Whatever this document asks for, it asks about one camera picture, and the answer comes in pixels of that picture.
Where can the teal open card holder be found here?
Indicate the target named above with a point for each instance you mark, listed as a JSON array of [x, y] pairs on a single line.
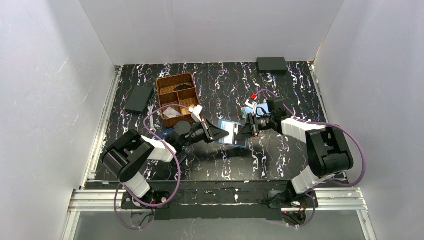
[[261, 110]]

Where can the black box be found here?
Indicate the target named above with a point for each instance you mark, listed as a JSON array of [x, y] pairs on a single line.
[[139, 99], [271, 65]]

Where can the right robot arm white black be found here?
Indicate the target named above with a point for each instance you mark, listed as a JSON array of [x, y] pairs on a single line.
[[328, 153]]

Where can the brown wicker divided basket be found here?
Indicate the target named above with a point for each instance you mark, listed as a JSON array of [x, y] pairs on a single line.
[[167, 96]]

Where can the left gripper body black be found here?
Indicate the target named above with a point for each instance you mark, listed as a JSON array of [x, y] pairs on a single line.
[[208, 131]]

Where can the black card in basket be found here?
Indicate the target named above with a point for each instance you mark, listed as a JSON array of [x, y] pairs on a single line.
[[183, 87]]

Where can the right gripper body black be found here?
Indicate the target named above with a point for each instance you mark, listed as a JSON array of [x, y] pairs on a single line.
[[253, 124]]

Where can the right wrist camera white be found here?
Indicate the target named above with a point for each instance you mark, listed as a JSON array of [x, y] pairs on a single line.
[[251, 103]]

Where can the black box left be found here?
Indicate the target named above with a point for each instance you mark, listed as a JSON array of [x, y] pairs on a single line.
[[139, 99]]

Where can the blue card holder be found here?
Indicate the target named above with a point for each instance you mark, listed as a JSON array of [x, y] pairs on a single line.
[[233, 129]]

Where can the black box back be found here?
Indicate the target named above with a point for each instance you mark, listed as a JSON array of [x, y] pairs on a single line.
[[271, 65]]

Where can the silver wrench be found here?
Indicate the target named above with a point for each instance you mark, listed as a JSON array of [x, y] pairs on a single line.
[[151, 118]]

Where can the tan item in basket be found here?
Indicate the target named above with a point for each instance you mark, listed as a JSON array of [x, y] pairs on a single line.
[[185, 111]]

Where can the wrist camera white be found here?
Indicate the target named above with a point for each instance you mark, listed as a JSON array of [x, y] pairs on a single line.
[[196, 113], [251, 103]]

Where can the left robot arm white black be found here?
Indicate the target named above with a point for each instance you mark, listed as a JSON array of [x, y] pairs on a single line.
[[126, 156]]

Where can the white credit card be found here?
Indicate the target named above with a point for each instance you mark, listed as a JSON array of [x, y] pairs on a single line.
[[171, 113]]

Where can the dark blue pouch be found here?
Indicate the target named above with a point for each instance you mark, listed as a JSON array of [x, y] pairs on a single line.
[[165, 133]]

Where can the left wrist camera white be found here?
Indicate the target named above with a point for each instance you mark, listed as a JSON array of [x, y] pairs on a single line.
[[196, 113]]

